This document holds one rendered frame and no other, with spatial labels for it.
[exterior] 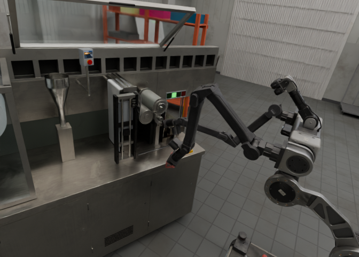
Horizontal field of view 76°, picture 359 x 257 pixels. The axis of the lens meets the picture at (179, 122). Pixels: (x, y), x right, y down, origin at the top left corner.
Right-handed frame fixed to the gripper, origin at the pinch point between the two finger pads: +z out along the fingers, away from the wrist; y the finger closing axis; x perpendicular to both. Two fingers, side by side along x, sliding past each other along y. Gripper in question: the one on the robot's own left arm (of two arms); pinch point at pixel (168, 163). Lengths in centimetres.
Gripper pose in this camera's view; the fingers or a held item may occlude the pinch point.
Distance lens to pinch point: 159.6
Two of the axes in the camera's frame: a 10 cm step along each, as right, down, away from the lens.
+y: -3.7, 5.3, -7.7
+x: 7.6, 6.4, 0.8
